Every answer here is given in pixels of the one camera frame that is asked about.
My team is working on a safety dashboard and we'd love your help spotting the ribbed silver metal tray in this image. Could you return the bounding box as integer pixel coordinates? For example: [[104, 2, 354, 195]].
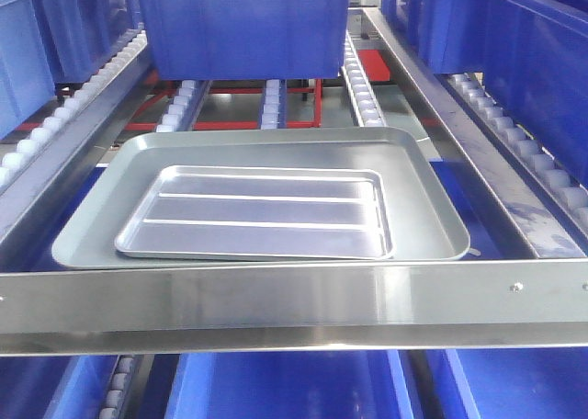
[[114, 164, 396, 260]]

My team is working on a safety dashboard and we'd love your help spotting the large grey-green tray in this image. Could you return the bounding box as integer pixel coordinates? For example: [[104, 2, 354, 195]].
[[51, 128, 470, 268]]

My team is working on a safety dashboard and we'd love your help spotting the blue bin shelf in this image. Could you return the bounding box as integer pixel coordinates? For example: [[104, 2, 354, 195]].
[[1, 0, 132, 135], [381, 0, 587, 182]]

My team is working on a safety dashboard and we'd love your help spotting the middle white roller track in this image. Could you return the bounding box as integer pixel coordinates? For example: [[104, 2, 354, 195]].
[[258, 79, 287, 130]]

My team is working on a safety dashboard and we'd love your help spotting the large blue bin centre back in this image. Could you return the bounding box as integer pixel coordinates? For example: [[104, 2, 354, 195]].
[[139, 0, 349, 80]]

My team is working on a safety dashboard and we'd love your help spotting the far left roller track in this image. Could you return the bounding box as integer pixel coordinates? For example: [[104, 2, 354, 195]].
[[1, 30, 147, 192]]

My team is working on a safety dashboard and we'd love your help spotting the far right roller track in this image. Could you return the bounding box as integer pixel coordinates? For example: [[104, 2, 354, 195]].
[[447, 74, 587, 234]]

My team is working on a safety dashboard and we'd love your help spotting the red metal floor frame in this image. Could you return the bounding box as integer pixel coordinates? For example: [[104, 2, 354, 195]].
[[8, 46, 391, 133]]

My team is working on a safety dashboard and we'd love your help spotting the steel divider rail right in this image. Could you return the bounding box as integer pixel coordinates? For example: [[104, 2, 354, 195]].
[[361, 7, 587, 258]]

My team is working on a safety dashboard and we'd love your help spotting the steel divider rail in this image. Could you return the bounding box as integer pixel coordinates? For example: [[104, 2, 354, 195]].
[[1, 34, 153, 270], [361, 7, 587, 258]]

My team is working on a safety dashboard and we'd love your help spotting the steel divider rail left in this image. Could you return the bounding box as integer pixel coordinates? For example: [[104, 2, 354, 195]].
[[1, 34, 153, 270]]

